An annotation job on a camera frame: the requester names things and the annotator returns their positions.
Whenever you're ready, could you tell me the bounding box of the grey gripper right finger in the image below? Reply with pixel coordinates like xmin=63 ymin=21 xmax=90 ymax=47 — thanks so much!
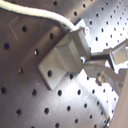
xmin=90 ymin=39 xmax=128 ymax=68

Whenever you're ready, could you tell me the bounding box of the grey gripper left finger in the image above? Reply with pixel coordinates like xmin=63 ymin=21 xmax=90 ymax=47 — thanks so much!
xmin=83 ymin=63 xmax=127 ymax=95

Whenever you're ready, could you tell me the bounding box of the white braided cable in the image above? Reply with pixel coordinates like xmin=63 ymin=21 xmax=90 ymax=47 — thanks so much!
xmin=0 ymin=2 xmax=78 ymax=32

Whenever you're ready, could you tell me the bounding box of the grey metal cable clip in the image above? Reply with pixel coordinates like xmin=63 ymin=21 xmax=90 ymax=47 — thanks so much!
xmin=38 ymin=19 xmax=91 ymax=90

